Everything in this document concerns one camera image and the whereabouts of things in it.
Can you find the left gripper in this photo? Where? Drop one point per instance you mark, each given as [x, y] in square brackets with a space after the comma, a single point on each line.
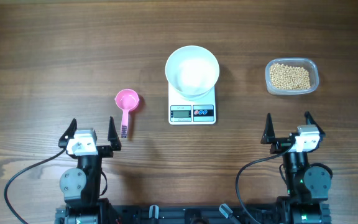
[105, 152]

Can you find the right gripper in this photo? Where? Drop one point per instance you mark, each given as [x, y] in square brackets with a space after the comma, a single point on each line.
[268, 137]

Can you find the pink plastic scoop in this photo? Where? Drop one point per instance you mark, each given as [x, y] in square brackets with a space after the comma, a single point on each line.
[127, 100]

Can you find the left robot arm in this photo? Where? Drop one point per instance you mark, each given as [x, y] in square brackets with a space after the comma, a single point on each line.
[81, 186]

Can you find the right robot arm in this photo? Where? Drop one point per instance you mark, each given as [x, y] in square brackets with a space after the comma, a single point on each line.
[307, 184]

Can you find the white digital kitchen scale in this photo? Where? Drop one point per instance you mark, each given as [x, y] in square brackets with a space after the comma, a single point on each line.
[199, 110]

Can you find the white bowl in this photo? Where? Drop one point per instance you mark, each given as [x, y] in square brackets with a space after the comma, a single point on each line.
[192, 71]

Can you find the soybeans in container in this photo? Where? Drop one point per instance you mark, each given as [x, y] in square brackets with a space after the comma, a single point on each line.
[287, 77]

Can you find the clear plastic container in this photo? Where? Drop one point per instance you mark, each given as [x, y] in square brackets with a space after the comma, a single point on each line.
[307, 64]

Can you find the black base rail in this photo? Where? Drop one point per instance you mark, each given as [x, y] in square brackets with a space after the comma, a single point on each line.
[263, 213]

